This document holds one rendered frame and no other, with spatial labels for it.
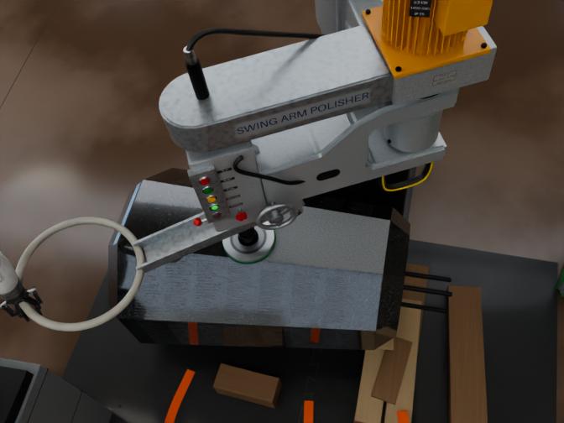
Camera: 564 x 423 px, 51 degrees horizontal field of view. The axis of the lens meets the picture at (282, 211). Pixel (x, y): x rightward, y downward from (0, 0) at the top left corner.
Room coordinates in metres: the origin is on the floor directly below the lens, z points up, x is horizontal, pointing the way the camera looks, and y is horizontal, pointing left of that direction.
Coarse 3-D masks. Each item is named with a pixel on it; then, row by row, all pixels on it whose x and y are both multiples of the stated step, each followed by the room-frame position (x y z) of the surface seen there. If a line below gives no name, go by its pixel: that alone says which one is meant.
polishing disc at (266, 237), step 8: (264, 232) 1.20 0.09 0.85; (272, 232) 1.19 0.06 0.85; (224, 240) 1.20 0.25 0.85; (232, 240) 1.19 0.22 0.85; (264, 240) 1.16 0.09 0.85; (272, 240) 1.16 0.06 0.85; (232, 248) 1.16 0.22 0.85; (240, 248) 1.15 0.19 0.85; (248, 248) 1.14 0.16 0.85; (256, 248) 1.13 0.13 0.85; (264, 248) 1.13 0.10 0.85; (232, 256) 1.12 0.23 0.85; (240, 256) 1.11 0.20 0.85; (248, 256) 1.11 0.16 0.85; (256, 256) 1.10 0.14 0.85
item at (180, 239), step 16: (176, 224) 1.23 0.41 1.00; (192, 224) 1.22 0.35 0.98; (208, 224) 1.21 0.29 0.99; (256, 224) 1.13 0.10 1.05; (144, 240) 1.21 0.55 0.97; (160, 240) 1.21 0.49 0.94; (176, 240) 1.18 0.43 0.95; (192, 240) 1.16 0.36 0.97; (208, 240) 1.12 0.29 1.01; (144, 256) 1.16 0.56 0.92; (160, 256) 1.11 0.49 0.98; (176, 256) 1.11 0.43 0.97; (144, 272) 1.09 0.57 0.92
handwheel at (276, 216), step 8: (264, 208) 1.05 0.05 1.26; (272, 208) 1.04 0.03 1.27; (288, 208) 1.05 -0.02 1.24; (296, 208) 1.06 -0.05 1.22; (264, 216) 1.04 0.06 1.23; (272, 216) 1.05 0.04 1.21; (280, 216) 1.04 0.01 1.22; (296, 216) 1.05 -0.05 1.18; (264, 224) 1.05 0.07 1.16; (280, 224) 1.05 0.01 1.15; (288, 224) 1.04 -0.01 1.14
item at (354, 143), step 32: (448, 96) 1.16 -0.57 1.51; (320, 128) 1.21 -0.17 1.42; (352, 128) 1.14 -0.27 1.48; (288, 160) 1.13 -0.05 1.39; (320, 160) 1.12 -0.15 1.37; (352, 160) 1.13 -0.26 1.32; (384, 160) 1.16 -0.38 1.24; (416, 160) 1.15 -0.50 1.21; (288, 192) 1.11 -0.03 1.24; (320, 192) 1.12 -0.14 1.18
